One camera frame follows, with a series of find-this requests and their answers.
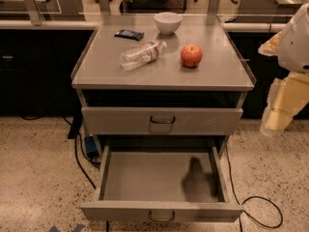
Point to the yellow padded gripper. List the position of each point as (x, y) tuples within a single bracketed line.
[(295, 47)]

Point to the grey drawer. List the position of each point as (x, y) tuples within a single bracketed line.
[(161, 185), (161, 120)]

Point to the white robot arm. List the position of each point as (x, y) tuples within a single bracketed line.
[(299, 23)]

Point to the grey metal drawer cabinet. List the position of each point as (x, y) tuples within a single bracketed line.
[(221, 80)]

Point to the grey top drawer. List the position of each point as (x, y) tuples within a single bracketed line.
[(161, 120)]

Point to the red apple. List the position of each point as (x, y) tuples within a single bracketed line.
[(191, 55)]

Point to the white ceramic bowl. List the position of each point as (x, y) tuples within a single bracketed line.
[(168, 23)]

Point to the clear plastic water bottle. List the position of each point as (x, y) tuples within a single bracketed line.
[(139, 56)]

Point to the dark blue snack packet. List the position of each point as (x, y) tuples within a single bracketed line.
[(129, 34)]

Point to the blue power box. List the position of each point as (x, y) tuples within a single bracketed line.
[(90, 147)]

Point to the long counter with dark cabinets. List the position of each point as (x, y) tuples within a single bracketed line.
[(38, 61)]

